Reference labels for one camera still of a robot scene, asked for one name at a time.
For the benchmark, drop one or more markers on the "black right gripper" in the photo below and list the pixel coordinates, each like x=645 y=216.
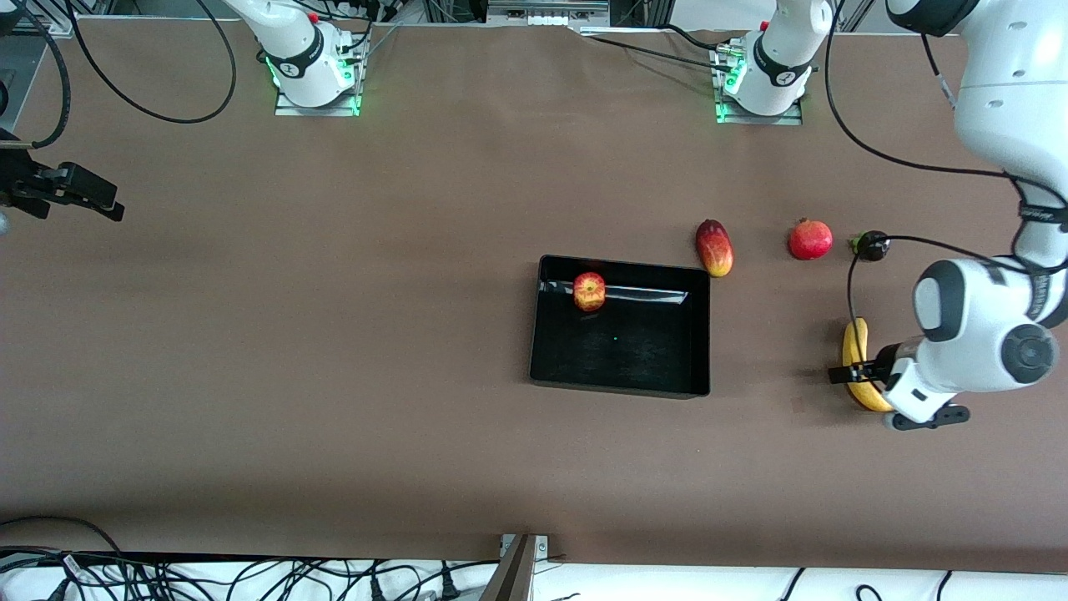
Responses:
x=23 y=185

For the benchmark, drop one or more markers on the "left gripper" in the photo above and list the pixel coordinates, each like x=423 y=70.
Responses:
x=881 y=363

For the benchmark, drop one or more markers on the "yellow banana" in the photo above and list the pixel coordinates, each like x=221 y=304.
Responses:
x=860 y=338

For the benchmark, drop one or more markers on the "black plastic box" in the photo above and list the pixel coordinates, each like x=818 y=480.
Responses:
x=617 y=355

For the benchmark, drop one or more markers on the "red yellow apple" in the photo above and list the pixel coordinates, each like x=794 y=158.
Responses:
x=589 y=292

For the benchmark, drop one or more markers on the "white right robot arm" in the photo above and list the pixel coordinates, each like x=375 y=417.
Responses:
x=300 y=50

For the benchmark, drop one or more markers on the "dark purple mangosteen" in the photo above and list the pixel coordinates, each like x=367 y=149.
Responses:
x=872 y=249

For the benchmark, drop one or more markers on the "red pomegranate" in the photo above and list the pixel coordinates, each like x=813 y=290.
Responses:
x=810 y=240

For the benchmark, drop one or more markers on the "red yellow mango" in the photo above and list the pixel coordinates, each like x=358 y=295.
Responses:
x=715 y=249

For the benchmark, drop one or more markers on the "white power strip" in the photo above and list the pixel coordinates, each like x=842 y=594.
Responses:
x=546 y=12

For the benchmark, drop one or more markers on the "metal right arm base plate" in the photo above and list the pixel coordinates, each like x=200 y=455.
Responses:
x=288 y=107

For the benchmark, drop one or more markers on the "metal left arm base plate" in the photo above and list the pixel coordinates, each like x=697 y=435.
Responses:
x=793 y=118

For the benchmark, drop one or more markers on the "metal bracket plate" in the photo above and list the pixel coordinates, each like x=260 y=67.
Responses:
x=542 y=547

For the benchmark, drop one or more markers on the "grey camera pole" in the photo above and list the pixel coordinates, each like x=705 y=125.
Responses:
x=513 y=576

